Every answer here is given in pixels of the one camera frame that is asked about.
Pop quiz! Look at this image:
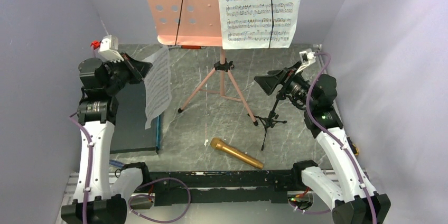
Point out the red grey wrench tool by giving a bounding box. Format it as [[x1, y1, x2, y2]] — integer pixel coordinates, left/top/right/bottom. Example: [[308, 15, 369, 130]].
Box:
[[168, 45, 206, 50]]

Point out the black microphone tripod stand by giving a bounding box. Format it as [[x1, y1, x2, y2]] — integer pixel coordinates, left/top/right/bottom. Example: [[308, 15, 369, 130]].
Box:
[[255, 90, 305, 151]]

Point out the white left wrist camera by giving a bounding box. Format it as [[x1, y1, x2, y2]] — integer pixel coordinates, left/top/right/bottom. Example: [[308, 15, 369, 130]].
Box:
[[90, 35, 124, 63]]

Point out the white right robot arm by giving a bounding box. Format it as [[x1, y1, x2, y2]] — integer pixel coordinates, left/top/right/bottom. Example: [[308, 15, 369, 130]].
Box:
[[254, 66, 391, 223]]

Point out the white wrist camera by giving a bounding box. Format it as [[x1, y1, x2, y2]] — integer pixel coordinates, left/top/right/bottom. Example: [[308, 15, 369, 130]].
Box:
[[295, 49, 316, 74], [90, 35, 124, 63]]

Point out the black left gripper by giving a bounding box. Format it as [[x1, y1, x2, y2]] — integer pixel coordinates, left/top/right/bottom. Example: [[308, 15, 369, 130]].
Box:
[[104, 52, 153, 95]]

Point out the blue pen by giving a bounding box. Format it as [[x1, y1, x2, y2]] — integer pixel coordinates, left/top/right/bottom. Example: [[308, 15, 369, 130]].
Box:
[[109, 160, 125, 169]]

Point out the black folder book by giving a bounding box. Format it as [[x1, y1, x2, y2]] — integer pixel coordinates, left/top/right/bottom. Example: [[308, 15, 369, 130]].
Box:
[[110, 83, 163, 155]]

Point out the sheet music page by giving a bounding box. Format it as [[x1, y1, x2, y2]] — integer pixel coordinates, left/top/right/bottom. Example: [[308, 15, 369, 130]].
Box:
[[143, 46, 172, 129], [218, 0, 301, 50]]

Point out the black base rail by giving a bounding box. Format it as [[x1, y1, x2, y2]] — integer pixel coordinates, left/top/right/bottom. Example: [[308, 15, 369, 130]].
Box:
[[134, 169, 307, 206]]

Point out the gold microphone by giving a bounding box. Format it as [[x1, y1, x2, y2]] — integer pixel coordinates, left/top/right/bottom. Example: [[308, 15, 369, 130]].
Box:
[[210, 137, 264, 170]]

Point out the aluminium table edge rail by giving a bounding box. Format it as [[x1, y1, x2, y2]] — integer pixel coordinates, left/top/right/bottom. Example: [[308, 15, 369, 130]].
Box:
[[312, 49, 338, 109]]

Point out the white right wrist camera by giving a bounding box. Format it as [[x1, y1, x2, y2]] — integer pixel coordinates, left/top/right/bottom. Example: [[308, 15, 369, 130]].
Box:
[[295, 49, 316, 74]]

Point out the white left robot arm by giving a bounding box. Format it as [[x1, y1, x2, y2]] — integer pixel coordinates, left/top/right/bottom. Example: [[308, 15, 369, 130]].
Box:
[[60, 53, 153, 223]]

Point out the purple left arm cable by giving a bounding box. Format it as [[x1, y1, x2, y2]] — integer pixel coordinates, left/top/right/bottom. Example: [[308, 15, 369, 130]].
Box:
[[69, 45, 192, 224]]

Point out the pink perforated music stand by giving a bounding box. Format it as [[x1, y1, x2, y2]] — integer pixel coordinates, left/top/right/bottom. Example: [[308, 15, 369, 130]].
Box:
[[137, 0, 305, 126]]

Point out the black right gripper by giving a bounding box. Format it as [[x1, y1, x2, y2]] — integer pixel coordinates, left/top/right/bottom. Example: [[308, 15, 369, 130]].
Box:
[[254, 61, 316, 108]]

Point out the yellow black tool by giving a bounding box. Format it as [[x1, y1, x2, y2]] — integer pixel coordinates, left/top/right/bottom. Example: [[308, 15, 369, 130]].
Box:
[[347, 137, 359, 156]]

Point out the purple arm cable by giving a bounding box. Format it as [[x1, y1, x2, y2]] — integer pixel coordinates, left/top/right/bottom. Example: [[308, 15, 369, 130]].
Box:
[[69, 45, 192, 224], [288, 52, 379, 224]]

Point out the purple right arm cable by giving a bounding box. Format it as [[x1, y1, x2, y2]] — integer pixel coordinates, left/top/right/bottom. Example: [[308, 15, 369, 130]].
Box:
[[288, 52, 379, 224]]

